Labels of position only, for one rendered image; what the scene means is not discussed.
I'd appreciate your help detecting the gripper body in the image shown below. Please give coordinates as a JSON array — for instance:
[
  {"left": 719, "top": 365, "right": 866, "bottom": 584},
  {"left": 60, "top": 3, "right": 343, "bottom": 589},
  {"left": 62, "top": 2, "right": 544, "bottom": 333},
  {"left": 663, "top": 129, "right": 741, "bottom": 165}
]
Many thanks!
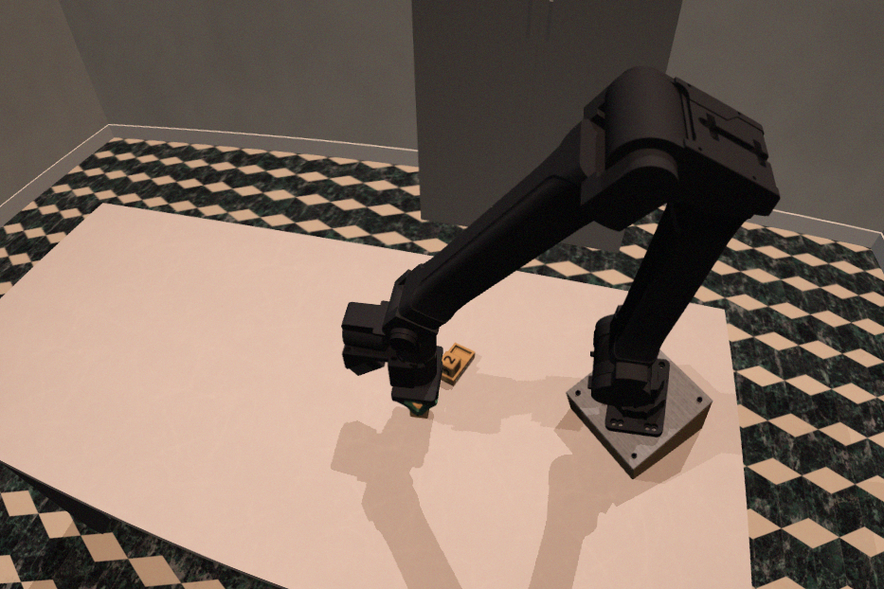
[{"left": 391, "top": 346, "right": 443, "bottom": 405}]

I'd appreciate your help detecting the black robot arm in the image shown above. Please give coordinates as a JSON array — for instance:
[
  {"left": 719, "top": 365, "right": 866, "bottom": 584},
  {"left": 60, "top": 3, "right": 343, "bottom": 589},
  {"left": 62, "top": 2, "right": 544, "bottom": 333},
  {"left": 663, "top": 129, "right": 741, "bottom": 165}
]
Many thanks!
[{"left": 341, "top": 65, "right": 781, "bottom": 437}]

